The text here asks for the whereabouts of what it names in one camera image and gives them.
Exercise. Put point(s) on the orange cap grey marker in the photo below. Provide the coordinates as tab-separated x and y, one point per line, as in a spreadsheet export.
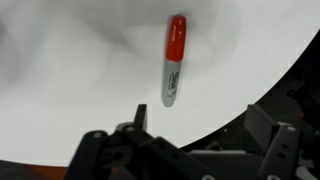
175	40

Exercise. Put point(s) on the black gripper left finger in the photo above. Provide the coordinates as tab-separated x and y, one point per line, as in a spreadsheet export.
141	116

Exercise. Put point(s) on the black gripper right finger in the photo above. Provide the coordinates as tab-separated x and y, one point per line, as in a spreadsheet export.
280	146

